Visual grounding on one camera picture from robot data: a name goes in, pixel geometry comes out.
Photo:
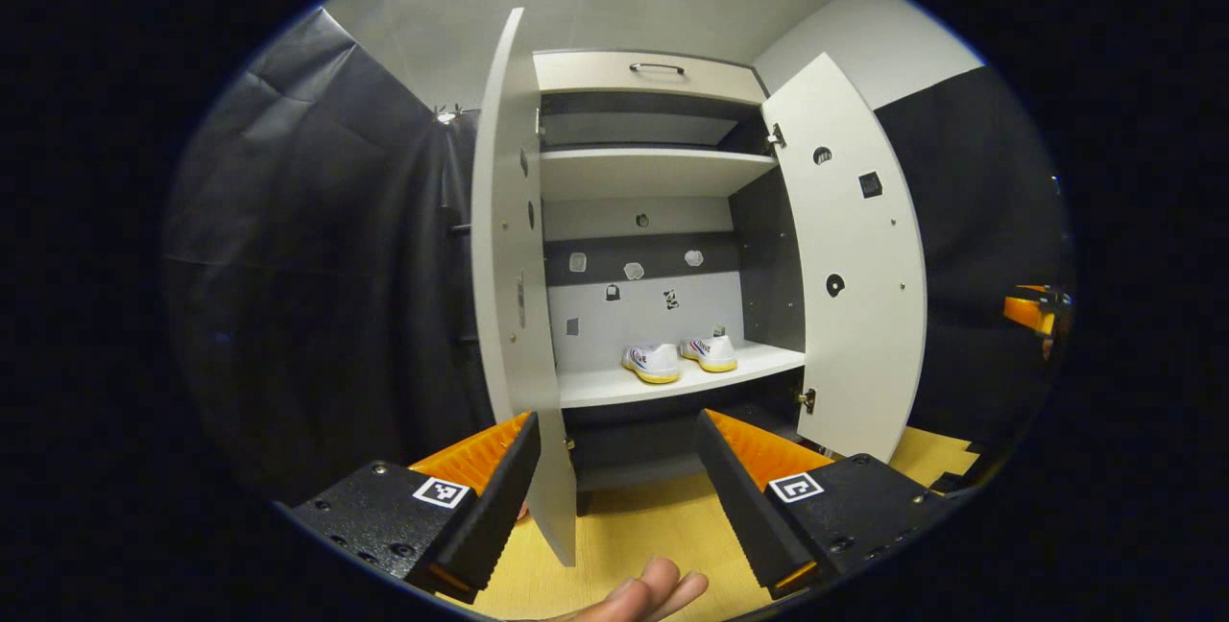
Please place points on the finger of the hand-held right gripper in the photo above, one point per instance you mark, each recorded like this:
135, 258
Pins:
1025, 310

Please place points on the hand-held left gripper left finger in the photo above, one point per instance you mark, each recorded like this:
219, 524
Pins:
494, 516

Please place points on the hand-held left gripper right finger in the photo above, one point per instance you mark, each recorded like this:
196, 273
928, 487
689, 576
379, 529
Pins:
739, 507

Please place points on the white shoe cabinet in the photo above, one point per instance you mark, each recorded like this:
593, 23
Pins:
653, 305

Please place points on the white cabinet shelf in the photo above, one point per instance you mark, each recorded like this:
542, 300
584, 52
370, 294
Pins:
595, 390
653, 171

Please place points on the white cabinet drawer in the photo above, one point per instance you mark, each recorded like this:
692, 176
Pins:
595, 75

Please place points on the white shoe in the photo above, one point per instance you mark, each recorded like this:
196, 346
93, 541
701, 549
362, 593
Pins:
653, 363
710, 353

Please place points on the white cabinet door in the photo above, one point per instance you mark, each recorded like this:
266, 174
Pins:
864, 334
514, 315

